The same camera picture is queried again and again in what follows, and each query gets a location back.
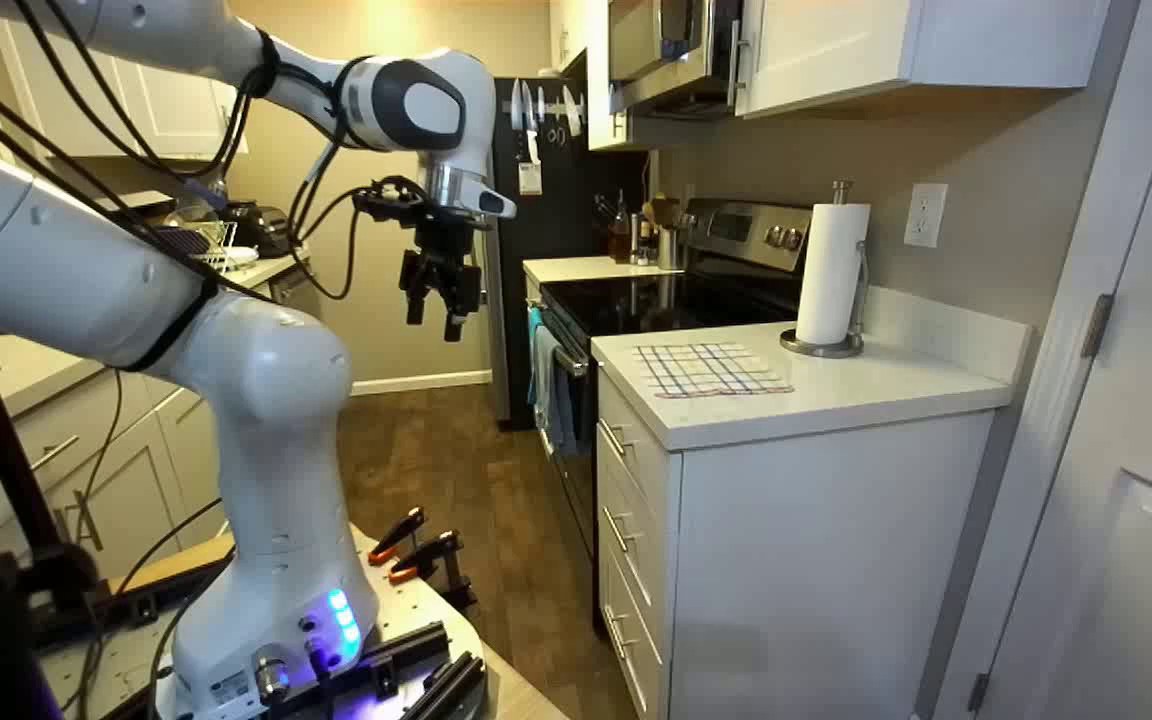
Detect white deep cabinet drawer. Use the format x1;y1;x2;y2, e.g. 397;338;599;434
597;557;671;720

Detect grey blue towel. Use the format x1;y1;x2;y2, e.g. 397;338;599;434
542;338;585;462

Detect white base cabinets with sink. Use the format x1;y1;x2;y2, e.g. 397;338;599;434
0;252;305;592

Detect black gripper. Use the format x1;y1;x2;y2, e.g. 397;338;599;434
397;208;490;344

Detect bright blue striped towel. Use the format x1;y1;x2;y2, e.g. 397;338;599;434
523;307;560;423

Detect white shallow cabinet drawer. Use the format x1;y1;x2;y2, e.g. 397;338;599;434
597;455;671;631

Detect white wall switch plate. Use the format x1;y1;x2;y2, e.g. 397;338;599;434
899;182;953;252

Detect white wall cabinet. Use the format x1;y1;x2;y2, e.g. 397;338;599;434
733;0;1117;119

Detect white drawer holding cutlery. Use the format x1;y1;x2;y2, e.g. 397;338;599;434
597;372;671;499

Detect white drawer cabinet with countertop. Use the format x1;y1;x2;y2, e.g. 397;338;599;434
587;279;1035;720

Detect stainless over-range microwave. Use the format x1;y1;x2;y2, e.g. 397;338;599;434
605;0;748;119

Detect stainless black electric stove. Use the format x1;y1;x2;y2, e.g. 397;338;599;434
536;198;816;544

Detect white paper towel roll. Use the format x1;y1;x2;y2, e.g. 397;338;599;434
792;201;876;351

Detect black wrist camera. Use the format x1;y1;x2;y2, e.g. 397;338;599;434
355;178;434;228

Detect white wall cabinet double door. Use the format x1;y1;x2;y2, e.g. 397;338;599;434
0;14;249;169

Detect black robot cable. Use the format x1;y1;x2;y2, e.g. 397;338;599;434
284;134;409;303

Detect metal paper towel holder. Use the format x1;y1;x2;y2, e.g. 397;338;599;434
775;178;873;362

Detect dark glass bottle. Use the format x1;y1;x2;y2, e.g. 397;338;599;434
605;186;640;269

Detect white panel door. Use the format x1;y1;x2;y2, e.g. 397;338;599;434
964;0;1152;720

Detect black clamp orange tip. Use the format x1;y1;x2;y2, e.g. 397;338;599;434
363;506;427;567
385;529;464;587

